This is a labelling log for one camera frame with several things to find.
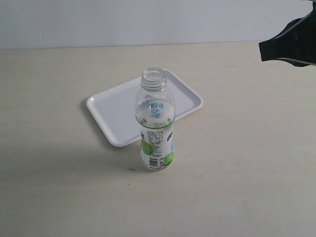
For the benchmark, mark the clear plastic drink bottle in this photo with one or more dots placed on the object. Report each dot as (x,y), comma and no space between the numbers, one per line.
(155,113)

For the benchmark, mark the white rectangular plastic tray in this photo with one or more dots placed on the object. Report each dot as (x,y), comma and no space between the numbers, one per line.
(114,109)

